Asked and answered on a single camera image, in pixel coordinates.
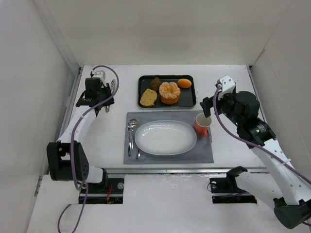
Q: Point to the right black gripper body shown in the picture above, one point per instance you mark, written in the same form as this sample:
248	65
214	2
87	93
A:
207	107

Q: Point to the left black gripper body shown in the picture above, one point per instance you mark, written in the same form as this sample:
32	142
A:
81	101

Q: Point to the yellow bread slice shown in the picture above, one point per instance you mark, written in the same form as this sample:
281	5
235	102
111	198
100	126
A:
148	98

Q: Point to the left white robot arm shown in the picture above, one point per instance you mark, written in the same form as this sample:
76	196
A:
66	157

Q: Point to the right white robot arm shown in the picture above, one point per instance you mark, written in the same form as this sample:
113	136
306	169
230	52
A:
291	201

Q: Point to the orange mug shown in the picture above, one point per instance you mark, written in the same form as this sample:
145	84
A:
202	124

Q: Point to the small orange round bun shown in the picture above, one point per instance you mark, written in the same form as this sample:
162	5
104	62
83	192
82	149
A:
184	83

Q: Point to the large orange sugared bun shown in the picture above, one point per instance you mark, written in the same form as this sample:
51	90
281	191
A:
169	92

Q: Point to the silver spoon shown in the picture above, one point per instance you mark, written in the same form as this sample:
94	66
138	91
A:
132	125

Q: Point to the brown chocolate pastry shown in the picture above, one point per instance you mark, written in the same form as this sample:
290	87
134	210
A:
155	84

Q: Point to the grey cloth placemat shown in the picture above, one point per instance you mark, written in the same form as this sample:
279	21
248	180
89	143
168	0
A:
201	153

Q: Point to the white oval plate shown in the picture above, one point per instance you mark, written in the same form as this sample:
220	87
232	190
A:
165	137

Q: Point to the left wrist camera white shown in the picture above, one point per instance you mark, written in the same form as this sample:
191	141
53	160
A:
98	74

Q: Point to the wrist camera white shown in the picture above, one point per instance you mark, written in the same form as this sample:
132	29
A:
226	85
98	74

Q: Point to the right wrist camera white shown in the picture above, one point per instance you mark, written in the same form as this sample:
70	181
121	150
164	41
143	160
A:
226	85

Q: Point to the aluminium rail frame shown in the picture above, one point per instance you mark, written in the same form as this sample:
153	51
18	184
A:
104	141

